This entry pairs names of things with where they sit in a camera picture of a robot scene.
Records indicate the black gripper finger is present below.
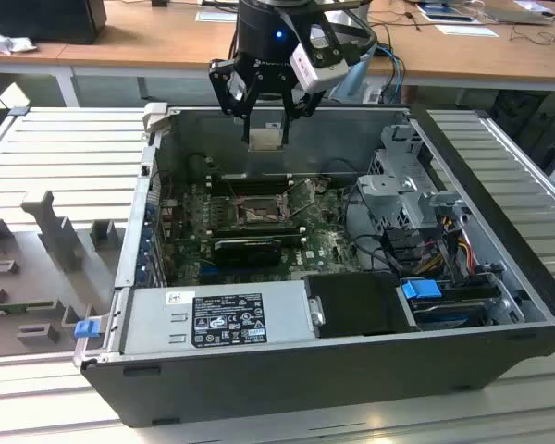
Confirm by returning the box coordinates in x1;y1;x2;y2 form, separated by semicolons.
207;57;261;143
279;88;327;146

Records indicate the small square silver CPU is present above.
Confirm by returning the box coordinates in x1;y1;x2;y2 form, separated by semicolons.
248;128;284;152

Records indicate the black RAM slot row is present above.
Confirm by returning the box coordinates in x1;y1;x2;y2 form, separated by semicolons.
210;173;293;195
207;221;306;241

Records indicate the CPU socket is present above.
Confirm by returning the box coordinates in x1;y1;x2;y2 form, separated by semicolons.
233;193;288;226

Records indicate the blue and white paper sheet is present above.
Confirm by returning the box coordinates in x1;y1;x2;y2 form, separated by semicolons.
196;8;240;23

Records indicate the wooden desk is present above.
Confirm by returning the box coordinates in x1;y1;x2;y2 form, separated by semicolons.
0;39;98;107
57;0;555;107

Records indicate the silver metal drive cage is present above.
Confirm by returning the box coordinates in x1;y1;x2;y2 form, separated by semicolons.
355;123;473;232

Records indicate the green motherboard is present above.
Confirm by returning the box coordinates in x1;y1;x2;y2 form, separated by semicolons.
159;178;366;286

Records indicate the black graphics card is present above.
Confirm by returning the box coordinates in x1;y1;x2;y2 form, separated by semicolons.
211;237;282;268

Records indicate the blue printed booklet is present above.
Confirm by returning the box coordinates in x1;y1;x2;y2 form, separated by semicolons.
418;2;475;23

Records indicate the black drive connector block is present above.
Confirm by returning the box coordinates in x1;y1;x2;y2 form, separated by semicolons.
381;228;422;274

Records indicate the black computer box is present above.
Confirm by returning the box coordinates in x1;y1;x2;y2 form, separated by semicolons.
0;0;107;46

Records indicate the hard disk in blue carrier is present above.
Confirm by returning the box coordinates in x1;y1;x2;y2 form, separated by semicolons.
400;277;500;329

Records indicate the crumpled white paper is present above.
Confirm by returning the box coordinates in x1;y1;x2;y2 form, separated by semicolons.
0;25;38;56

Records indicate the grey laptop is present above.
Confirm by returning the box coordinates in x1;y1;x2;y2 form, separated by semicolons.
483;0;554;25

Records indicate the grey power supply unit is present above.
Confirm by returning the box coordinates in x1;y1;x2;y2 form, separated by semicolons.
119;279;315;355

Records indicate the grey parts rack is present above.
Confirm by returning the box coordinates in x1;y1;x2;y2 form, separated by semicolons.
0;189;121;360

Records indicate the blue plastic case latch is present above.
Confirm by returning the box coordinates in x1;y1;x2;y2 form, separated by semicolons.
73;320;98;341

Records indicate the black open PC case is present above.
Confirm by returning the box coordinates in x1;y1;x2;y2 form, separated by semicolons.
73;102;555;429

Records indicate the green RAM stick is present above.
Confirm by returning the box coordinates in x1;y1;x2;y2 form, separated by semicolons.
0;300;56;318

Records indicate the small grey wrist camera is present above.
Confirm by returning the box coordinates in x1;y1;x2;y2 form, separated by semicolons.
226;72;247;102

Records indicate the blue cable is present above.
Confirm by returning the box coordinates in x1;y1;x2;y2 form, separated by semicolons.
374;43;406;101

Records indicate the red yellow wire bundle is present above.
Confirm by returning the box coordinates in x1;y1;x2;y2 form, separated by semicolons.
415;226;477;278

